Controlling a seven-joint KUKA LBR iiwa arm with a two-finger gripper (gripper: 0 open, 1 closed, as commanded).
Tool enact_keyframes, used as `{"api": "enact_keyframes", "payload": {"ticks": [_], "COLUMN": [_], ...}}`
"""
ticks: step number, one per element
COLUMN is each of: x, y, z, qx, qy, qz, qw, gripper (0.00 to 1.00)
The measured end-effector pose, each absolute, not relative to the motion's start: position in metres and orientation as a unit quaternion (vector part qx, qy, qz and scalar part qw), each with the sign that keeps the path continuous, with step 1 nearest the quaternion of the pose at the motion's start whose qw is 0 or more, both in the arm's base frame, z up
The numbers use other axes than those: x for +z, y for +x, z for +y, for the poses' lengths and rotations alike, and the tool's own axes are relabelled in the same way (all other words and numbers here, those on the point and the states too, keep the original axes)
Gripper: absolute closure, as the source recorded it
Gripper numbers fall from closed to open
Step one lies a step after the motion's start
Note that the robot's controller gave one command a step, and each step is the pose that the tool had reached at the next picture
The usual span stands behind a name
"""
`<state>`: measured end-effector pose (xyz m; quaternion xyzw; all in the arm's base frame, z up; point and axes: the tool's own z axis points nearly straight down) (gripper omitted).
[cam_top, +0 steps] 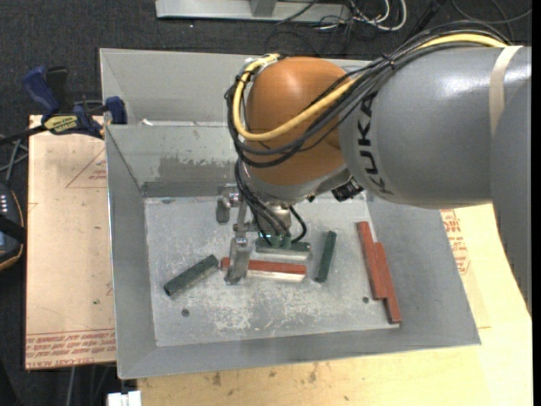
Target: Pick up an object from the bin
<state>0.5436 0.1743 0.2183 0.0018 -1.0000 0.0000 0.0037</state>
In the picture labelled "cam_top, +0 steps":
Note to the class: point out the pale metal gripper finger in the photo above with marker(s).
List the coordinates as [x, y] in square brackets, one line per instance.
[239, 264]
[223, 212]

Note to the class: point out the pale grey flat block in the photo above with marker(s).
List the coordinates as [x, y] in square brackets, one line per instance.
[281, 254]
[279, 277]

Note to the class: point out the red-brown flat block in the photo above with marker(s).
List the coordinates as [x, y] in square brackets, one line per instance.
[279, 265]
[368, 260]
[391, 290]

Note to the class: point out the dark green flat block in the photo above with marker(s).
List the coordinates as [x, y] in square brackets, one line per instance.
[326, 256]
[191, 275]

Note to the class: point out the grey metal bin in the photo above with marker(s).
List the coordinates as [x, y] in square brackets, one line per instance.
[270, 311]

